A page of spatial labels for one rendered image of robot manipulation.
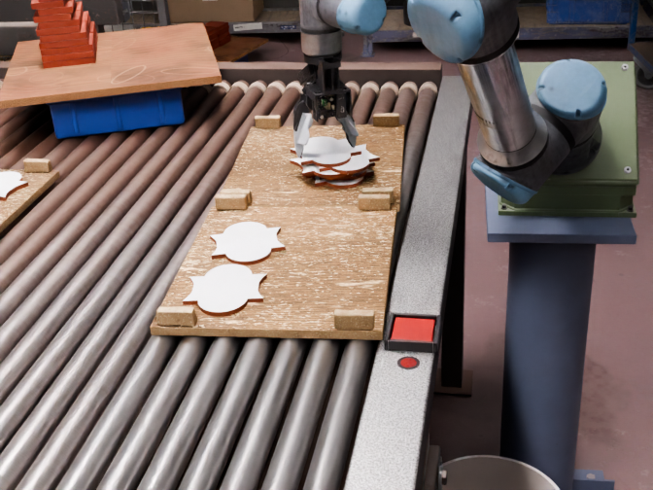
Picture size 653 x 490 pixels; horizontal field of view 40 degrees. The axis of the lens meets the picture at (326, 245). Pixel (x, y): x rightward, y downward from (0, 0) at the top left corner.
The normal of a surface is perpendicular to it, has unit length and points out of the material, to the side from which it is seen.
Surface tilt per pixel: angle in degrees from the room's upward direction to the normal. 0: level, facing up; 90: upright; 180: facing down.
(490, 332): 0
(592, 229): 0
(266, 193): 0
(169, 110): 90
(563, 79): 39
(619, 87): 45
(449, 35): 117
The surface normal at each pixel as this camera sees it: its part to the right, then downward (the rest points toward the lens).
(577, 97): -0.06, -0.37
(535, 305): -0.50, 0.44
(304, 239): -0.06, -0.88
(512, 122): 0.28, 0.80
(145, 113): 0.20, 0.46
